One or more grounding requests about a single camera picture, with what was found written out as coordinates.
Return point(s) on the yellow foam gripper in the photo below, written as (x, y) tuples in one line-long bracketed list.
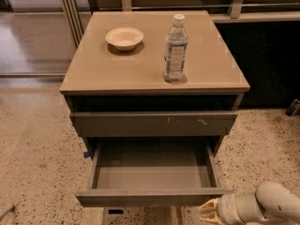
[(225, 208)]

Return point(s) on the grey drawer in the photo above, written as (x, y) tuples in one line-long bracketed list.
[(152, 124), (151, 174)]

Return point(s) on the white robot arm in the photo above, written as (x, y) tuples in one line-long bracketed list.
[(270, 204)]

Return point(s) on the grey drawer cabinet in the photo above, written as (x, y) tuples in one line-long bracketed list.
[(102, 79)]

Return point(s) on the grey top drawer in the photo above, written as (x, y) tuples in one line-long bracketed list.
[(152, 124)]

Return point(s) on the dark object at right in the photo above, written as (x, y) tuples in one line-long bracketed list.
[(294, 108)]

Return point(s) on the blue tape piece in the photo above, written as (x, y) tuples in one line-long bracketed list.
[(86, 154)]

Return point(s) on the clear plastic water bottle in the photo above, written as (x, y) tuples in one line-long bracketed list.
[(176, 43)]

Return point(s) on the white ceramic bowl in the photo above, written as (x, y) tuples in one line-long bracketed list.
[(124, 38)]

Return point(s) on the grey metal rod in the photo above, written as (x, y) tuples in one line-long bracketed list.
[(6, 211)]

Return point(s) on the metal shelf frame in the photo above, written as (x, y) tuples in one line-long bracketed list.
[(221, 11)]

